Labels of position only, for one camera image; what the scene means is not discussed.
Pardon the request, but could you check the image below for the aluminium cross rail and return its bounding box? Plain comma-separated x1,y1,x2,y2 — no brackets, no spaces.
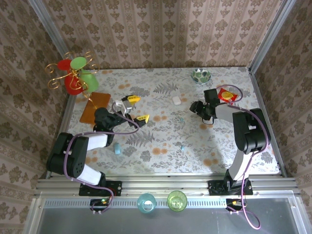
34,174,300,198

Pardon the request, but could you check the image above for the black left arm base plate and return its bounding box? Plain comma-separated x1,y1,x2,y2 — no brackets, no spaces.
78,180,123,197

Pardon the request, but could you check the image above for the green plastic goblet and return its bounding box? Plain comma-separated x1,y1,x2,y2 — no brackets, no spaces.
70,57,99,91

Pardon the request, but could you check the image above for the aluminium frame post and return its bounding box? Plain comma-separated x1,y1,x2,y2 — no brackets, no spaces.
248,0,297,72
26,0,72,60

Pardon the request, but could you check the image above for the gold wire stand wooden base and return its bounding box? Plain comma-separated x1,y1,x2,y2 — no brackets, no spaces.
45,51,112,125

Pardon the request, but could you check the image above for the green drinking glass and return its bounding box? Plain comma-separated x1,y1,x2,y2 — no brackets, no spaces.
167,190,188,213

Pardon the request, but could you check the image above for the leaf pattern bowl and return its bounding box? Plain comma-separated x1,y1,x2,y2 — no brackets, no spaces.
191,68,212,85

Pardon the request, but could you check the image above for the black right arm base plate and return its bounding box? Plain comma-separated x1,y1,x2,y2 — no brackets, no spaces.
208,179,254,196

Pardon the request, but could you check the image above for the aluminium side rail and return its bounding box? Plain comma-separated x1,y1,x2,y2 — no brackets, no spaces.
45,94,75,178
248,67,289,178

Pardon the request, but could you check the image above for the grey slotted cable duct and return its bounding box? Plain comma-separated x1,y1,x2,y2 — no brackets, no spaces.
42,197,296,208

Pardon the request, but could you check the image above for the red plastic goblet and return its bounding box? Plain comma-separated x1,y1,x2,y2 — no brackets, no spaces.
57,59,85,96

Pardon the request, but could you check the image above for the teal drinking glass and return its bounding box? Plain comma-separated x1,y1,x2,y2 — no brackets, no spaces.
136,193,157,215

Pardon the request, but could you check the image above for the floral patterned tablecloth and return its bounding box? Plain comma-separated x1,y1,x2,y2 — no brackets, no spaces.
63,67,281,175

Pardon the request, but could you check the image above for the small black control board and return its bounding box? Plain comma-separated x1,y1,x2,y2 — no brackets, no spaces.
226,198,247,212
90,198,111,212

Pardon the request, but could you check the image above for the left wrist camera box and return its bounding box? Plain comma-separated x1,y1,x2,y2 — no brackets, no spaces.
114,98,133,116

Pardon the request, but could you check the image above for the red snack packet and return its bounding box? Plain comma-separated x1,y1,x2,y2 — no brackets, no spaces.
218,87,238,103

